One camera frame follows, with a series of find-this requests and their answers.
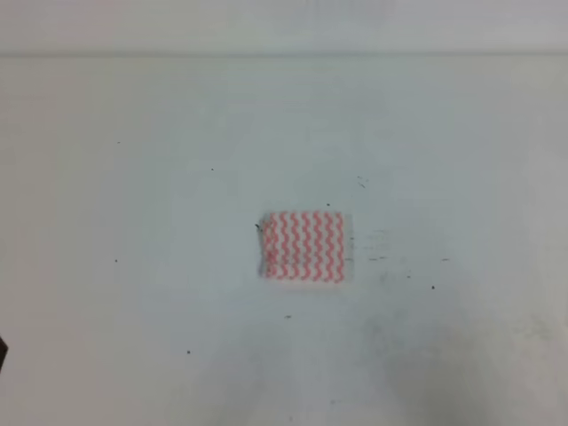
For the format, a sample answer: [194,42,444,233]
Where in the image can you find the pink white wavy towel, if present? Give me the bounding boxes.
[256,210,355,285]

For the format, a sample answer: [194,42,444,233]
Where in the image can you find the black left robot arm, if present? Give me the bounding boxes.
[0,337,9,370]

